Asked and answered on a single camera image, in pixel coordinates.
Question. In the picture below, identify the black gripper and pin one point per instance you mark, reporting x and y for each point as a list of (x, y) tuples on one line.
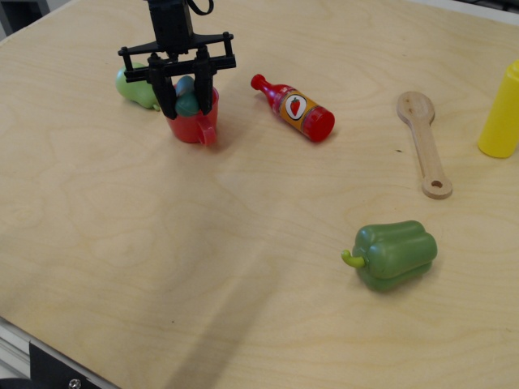
[(178, 50)]

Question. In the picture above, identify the teal toy cucumber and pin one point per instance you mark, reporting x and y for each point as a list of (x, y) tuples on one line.
[(186, 104)]

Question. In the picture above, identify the red plastic cup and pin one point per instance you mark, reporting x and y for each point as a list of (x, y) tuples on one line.
[(198, 128)]

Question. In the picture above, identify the green toy pear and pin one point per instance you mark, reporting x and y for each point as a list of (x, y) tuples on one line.
[(139, 92)]

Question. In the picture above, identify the red toy sauce bottle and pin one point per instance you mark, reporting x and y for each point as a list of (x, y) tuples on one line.
[(295, 108)]

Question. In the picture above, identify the wooden spoon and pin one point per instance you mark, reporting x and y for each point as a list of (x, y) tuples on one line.
[(417, 112)]

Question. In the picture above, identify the green toy bell pepper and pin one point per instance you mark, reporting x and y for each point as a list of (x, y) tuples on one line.
[(387, 255)]

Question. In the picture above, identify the yellow plastic bottle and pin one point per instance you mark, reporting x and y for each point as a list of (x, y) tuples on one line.
[(499, 137)]

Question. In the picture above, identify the aluminium table frame rail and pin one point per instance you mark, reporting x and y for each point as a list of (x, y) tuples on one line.
[(12, 344)]

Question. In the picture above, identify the black corner bracket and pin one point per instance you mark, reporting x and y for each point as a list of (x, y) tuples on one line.
[(39, 366)]

